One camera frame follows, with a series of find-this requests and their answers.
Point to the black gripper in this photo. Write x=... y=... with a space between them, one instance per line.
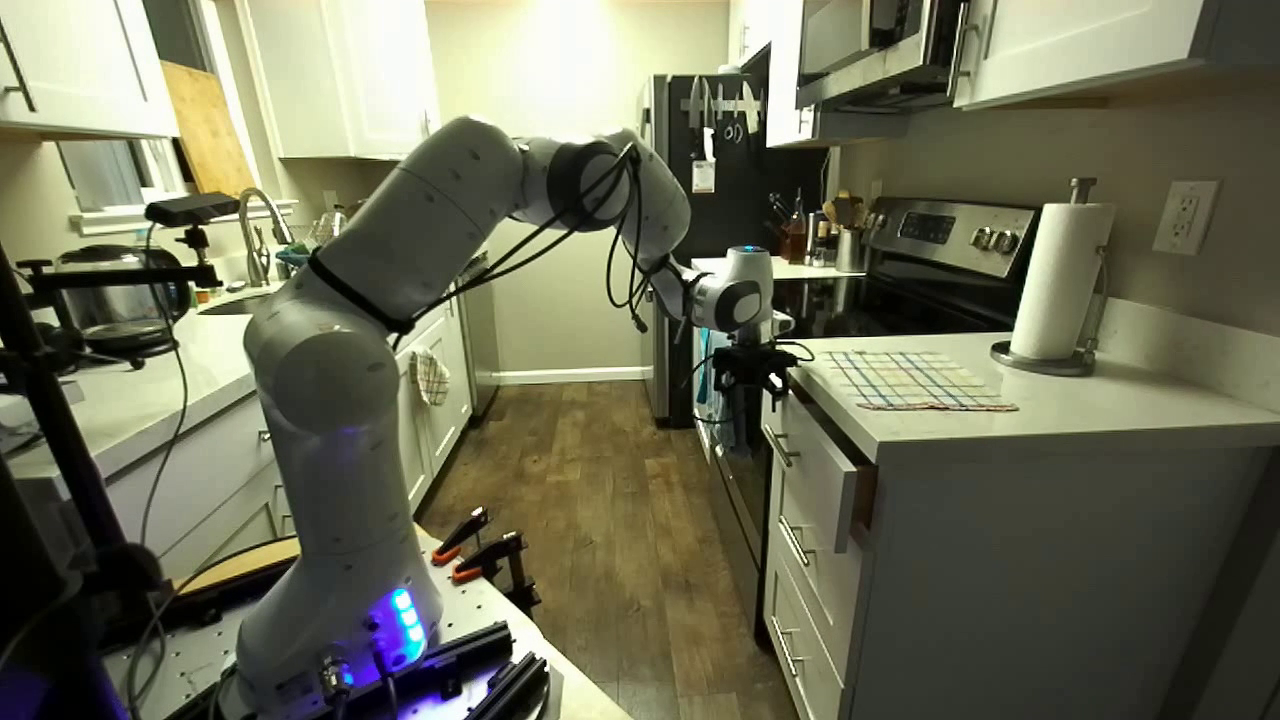
x=753 y=364

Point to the white drawer with cutlery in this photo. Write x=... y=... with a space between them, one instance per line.
x=823 y=467

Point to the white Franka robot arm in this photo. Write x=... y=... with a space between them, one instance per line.
x=333 y=403

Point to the white plain drawer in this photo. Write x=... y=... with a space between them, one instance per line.
x=801 y=547

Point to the white panelled drawer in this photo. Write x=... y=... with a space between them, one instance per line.
x=797 y=661

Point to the white drawer cabinet body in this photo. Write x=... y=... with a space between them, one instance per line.
x=1043 y=584

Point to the blue striped towel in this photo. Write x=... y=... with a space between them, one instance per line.
x=706 y=374

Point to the long white countertop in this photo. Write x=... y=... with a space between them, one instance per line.
x=823 y=269

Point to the red vase with branches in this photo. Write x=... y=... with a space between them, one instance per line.
x=797 y=228

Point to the utensil crock with utensils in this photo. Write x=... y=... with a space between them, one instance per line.
x=845 y=232

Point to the black refrigerator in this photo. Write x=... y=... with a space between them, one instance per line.
x=742 y=175

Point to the metal paper towel holder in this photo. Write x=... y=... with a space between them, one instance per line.
x=1032 y=363

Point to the black orange bar clamp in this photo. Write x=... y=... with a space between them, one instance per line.
x=492 y=562
x=461 y=534

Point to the magnetic knife rack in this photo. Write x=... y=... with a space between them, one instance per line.
x=723 y=107

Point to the white sink base cabinets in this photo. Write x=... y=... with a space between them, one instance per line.
x=441 y=413

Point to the white paper towel roll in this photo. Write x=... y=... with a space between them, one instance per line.
x=1061 y=281

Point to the hanging oven mitt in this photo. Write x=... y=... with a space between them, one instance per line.
x=430 y=378

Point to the small white countertop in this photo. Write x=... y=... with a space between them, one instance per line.
x=1135 y=403

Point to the over-range microwave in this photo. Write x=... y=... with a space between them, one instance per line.
x=864 y=45

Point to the chrome sink faucet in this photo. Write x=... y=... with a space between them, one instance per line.
x=260 y=212

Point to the white sink countertop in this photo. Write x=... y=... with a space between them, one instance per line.
x=173 y=387

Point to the aluminium robot mounting plate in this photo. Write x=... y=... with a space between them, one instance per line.
x=200 y=652

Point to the wooden cutting board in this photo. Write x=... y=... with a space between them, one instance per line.
x=206 y=134

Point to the black cooking pot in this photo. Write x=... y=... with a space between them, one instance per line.
x=123 y=315

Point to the kitchen window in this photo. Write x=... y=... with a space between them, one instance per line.
x=115 y=175

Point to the white wall cabinet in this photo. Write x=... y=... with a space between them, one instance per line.
x=784 y=66
x=1094 y=42
x=81 y=66
x=345 y=81

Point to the black bracket bars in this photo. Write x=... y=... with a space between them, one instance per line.
x=474 y=674

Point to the white wall outlet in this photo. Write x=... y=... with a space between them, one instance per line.
x=1187 y=217

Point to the black camera tripod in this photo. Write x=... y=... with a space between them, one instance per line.
x=67 y=442

